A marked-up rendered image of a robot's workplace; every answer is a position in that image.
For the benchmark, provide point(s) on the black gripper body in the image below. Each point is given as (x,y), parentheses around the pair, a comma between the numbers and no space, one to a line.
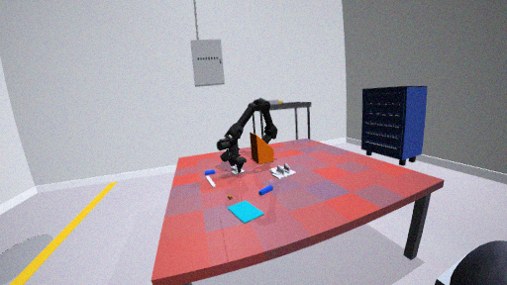
(235,152)

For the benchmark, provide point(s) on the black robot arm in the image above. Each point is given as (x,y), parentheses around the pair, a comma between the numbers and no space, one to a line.
(237,129)

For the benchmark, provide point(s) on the cyan flat plate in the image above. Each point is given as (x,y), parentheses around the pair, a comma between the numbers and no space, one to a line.
(245,211)

